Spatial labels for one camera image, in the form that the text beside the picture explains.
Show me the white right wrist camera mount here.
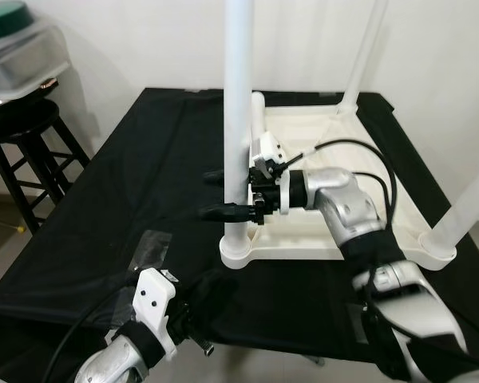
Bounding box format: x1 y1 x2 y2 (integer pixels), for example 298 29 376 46
250 134 294 216

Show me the black round stool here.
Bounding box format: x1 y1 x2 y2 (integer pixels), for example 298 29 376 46
0 100 93 232

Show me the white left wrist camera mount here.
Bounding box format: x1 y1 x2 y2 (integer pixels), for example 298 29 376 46
134 267 180 360

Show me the black plastic table cover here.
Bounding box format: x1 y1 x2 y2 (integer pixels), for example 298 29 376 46
0 88 479 368

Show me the clear plastic container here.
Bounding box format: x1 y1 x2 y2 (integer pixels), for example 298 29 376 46
0 24 71 93

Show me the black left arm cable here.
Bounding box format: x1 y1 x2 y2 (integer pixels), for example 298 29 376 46
44 283 141 383

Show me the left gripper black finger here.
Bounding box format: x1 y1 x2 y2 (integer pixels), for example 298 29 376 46
180 275 216 316
193 271 239 318

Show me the white plastic table top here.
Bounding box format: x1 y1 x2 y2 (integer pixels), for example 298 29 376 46
220 92 457 270

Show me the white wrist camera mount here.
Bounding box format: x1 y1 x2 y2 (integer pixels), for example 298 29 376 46
134 267 180 360
250 134 294 216

